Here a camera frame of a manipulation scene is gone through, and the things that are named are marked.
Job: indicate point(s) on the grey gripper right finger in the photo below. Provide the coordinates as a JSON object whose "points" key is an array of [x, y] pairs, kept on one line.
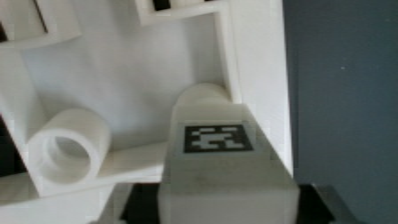
{"points": [[322, 207]]}

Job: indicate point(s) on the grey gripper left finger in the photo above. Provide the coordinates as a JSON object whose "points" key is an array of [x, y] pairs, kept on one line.
{"points": [[132, 205]]}

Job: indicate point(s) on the white chair leg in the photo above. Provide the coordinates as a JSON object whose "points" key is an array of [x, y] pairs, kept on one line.
{"points": [[226, 183]]}

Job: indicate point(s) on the white chair seat part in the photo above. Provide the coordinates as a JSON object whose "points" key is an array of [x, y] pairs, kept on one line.
{"points": [[98, 57]]}

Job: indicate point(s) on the white U-shaped fence frame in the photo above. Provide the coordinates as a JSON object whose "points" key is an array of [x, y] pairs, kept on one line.
{"points": [[258, 32]]}

